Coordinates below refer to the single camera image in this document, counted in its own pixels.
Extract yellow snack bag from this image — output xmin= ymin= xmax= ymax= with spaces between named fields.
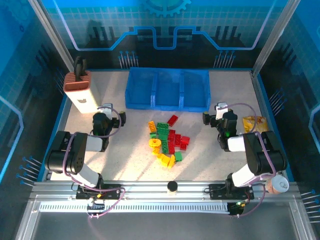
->
xmin=242 ymin=115 xmax=269 ymax=134

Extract black scissors handles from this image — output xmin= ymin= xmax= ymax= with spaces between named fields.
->
xmin=73 ymin=56 xmax=88 ymax=82

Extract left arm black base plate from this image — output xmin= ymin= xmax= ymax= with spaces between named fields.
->
xmin=75 ymin=183 xmax=121 ymax=201

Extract aluminium enclosure post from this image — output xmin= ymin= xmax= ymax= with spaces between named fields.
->
xmin=251 ymin=0 xmax=300 ymax=77
xmin=28 ymin=0 xmax=76 ymax=73

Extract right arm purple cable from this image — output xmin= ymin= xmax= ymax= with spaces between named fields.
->
xmin=224 ymin=102 xmax=278 ymax=219

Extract yellow round lego piece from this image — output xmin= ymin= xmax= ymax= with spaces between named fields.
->
xmin=148 ymin=137 xmax=163 ymax=149

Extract black knob on wooden block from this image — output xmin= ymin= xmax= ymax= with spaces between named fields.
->
xmin=166 ymin=180 xmax=179 ymax=196

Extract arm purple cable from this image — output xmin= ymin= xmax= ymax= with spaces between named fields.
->
xmin=224 ymin=102 xmax=278 ymax=219
xmin=62 ymin=105 xmax=126 ymax=220

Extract white knife block brown top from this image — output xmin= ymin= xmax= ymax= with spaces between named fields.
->
xmin=62 ymin=70 xmax=101 ymax=115

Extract blue three-compartment bin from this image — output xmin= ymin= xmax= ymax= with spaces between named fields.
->
xmin=124 ymin=67 xmax=212 ymax=112

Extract white slotted cable duct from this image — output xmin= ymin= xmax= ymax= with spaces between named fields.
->
xmin=39 ymin=201 xmax=231 ymax=214

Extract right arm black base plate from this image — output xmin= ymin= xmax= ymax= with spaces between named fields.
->
xmin=208 ymin=183 xmax=255 ymax=201

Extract aluminium rail frame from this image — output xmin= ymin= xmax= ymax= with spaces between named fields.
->
xmin=14 ymin=179 xmax=317 ymax=240

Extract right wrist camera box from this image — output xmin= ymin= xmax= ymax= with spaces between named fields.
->
xmin=214 ymin=101 xmax=229 ymax=120

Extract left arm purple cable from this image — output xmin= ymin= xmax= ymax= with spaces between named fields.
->
xmin=62 ymin=105 xmax=126 ymax=220

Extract long red lego brick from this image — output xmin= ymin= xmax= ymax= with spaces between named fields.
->
xmin=166 ymin=114 xmax=179 ymax=127

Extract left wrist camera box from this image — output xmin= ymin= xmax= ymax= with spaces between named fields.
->
xmin=101 ymin=103 xmax=114 ymax=120

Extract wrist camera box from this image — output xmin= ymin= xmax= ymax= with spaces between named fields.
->
xmin=101 ymin=103 xmax=114 ymax=120
xmin=214 ymin=101 xmax=229 ymax=120

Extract large green lego brick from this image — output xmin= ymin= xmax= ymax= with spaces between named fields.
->
xmin=156 ymin=121 xmax=170 ymax=135

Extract black electronics box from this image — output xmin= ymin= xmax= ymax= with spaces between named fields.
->
xmin=228 ymin=199 xmax=248 ymax=217

